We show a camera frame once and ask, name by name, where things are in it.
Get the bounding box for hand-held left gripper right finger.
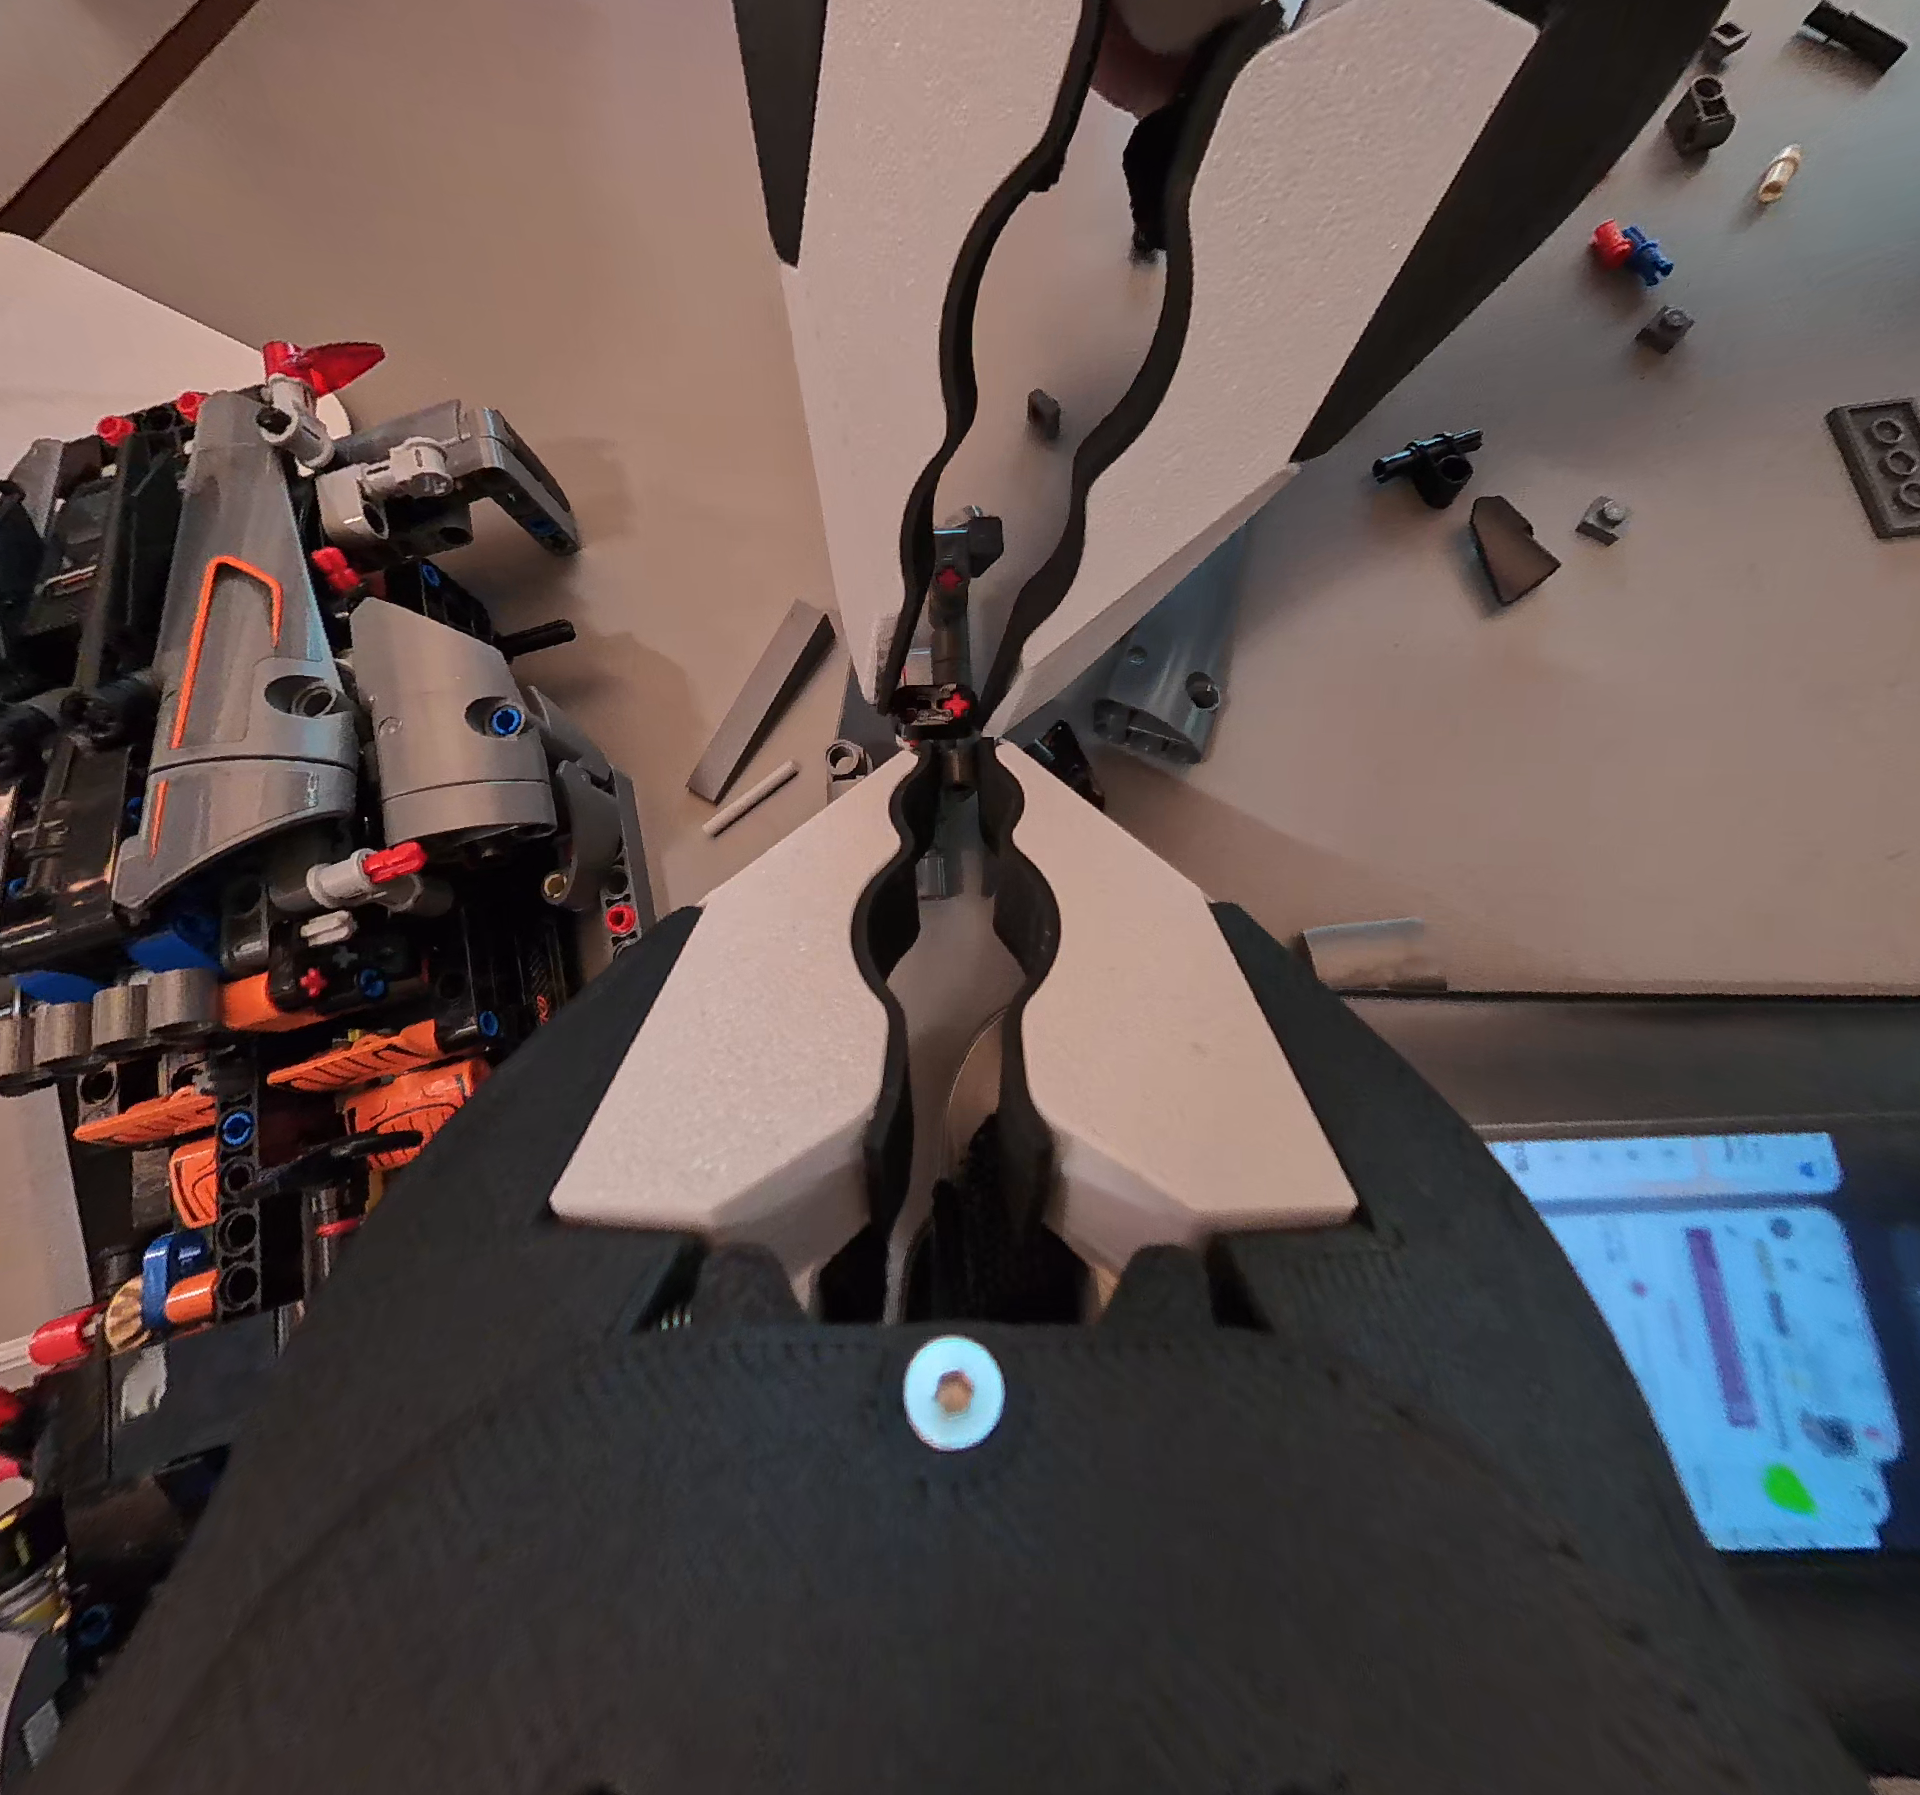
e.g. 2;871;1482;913
983;746;1360;1290

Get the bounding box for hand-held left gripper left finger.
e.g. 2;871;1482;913
551;747;923;1318

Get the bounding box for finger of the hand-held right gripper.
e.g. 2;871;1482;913
983;0;1542;741
780;0;1108;712

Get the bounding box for small lego beam assembly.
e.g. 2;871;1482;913
891;681;999;903

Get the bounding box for grey lego beam red pins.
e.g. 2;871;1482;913
923;509;1008;694

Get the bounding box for scattered loose lego pieces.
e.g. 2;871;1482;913
1026;1;1908;612

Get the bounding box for light grey lego axle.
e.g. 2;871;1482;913
702;761;800;838

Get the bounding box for grey lego wedge panel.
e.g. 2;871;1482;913
687;602;835;803

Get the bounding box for long grey lego blade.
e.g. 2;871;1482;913
1093;535;1251;765

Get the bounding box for dark grey lego plate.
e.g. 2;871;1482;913
1827;401;1920;540

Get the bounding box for grey and black lego car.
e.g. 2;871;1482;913
0;340;658;1737

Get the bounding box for small grey metal tab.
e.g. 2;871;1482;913
1303;915;1430;990

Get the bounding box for smartphone with lit screen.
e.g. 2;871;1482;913
1492;1134;1900;1554

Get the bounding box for white book stand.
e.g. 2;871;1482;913
0;232;273;477

